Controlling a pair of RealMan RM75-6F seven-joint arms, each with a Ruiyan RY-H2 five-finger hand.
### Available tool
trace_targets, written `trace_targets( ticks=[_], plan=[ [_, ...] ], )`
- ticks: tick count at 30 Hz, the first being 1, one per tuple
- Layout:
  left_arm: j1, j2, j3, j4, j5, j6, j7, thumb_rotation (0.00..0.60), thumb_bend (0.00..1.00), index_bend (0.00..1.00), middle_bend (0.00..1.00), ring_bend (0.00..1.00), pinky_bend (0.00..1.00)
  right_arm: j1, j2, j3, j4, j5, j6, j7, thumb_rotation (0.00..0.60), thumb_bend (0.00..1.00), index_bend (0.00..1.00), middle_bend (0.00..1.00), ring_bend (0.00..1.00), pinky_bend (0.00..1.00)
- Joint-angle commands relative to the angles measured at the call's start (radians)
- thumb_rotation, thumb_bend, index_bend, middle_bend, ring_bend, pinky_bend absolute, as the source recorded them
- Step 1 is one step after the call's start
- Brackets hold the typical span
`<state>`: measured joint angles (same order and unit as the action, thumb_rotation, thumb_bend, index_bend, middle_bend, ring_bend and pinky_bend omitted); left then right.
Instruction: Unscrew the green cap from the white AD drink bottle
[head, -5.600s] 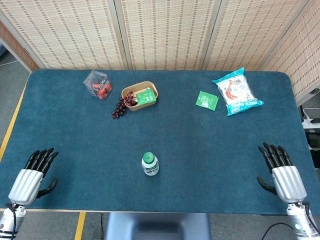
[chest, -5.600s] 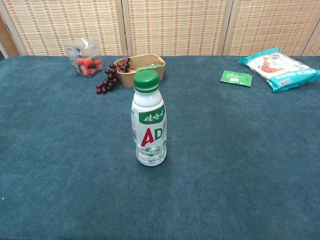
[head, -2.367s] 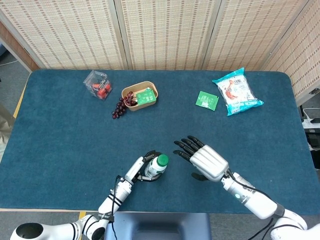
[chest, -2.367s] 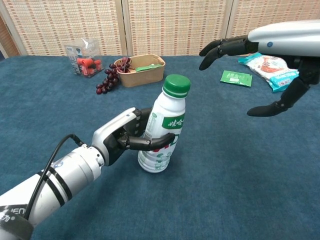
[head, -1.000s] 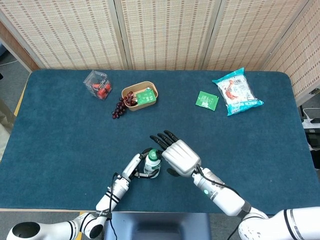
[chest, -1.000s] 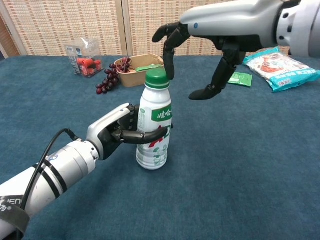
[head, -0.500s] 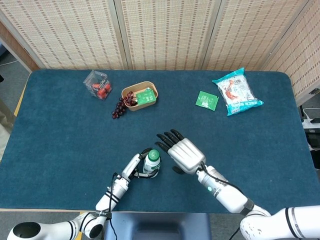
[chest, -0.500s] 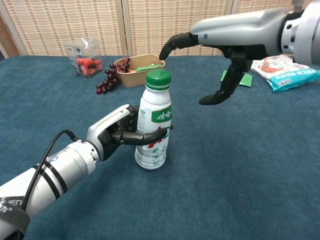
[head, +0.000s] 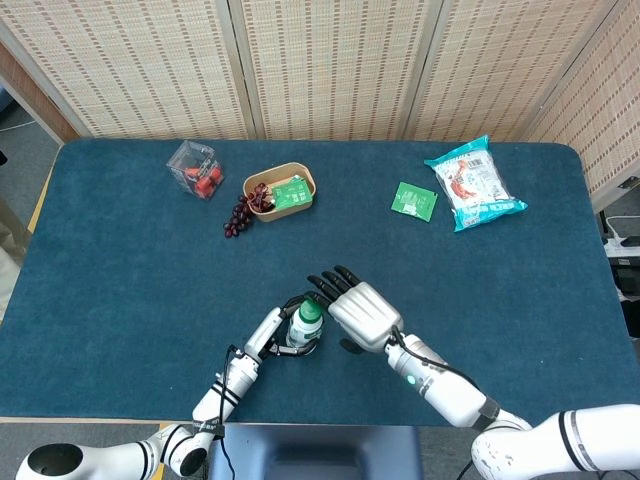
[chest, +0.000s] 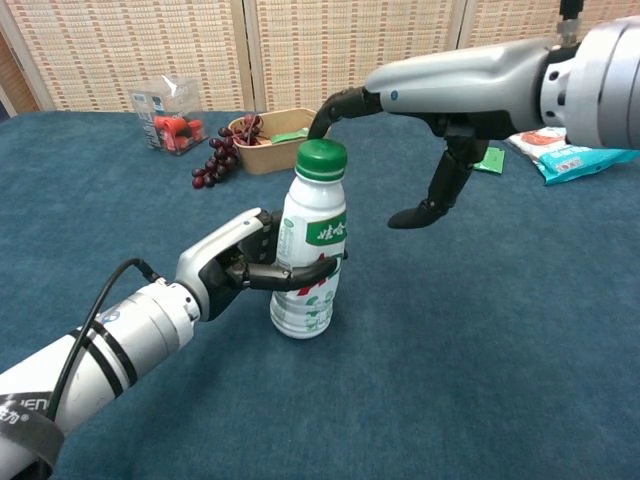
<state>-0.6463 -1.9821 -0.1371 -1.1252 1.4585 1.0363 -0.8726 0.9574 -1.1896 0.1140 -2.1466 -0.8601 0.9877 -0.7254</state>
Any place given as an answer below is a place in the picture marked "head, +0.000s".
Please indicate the clear plastic box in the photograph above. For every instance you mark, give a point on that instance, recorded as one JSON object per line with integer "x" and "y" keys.
{"x": 187, "y": 160}

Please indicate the dark purple grape bunch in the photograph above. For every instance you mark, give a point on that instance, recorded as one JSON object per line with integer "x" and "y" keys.
{"x": 240, "y": 215}

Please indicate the woven bamboo screen panel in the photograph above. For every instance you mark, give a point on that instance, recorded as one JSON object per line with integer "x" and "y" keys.
{"x": 500, "y": 65}
{"x": 335, "y": 65}
{"x": 140, "y": 65}
{"x": 610, "y": 110}

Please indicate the brown paper bowl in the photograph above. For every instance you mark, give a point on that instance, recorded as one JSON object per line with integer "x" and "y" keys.
{"x": 280, "y": 216}

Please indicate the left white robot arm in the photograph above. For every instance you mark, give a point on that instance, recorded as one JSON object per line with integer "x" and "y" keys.
{"x": 235, "y": 380}

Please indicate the red black toy pieces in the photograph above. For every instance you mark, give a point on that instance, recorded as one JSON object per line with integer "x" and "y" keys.
{"x": 205, "y": 182}

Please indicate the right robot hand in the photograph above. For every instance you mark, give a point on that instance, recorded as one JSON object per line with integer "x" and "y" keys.
{"x": 365, "y": 312}

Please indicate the green sachet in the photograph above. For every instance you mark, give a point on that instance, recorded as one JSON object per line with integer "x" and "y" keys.
{"x": 414, "y": 201}
{"x": 290, "y": 192}

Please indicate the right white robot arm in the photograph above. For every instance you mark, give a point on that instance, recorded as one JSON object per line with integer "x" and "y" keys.
{"x": 450, "y": 395}

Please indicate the blue felt table cover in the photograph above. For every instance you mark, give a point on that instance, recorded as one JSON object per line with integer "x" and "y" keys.
{"x": 150, "y": 300}

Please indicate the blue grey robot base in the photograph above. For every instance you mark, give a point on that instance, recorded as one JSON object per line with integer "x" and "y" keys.
{"x": 315, "y": 455}

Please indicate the brown screen panel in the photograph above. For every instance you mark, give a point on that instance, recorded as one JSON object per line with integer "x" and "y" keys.
{"x": 35, "y": 95}

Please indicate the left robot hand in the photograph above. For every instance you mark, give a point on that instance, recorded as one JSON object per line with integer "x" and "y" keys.
{"x": 262, "y": 335}

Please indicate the teal white snack bag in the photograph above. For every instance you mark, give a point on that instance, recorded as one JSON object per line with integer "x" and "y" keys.
{"x": 470, "y": 185}

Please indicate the white power strip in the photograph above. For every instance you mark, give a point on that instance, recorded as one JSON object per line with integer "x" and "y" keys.
{"x": 622, "y": 246}

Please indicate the green bottle cap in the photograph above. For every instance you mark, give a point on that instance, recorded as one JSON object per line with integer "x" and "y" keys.
{"x": 310, "y": 312}

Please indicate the white AD milk bottle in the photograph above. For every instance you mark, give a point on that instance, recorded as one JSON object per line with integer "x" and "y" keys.
{"x": 300, "y": 336}

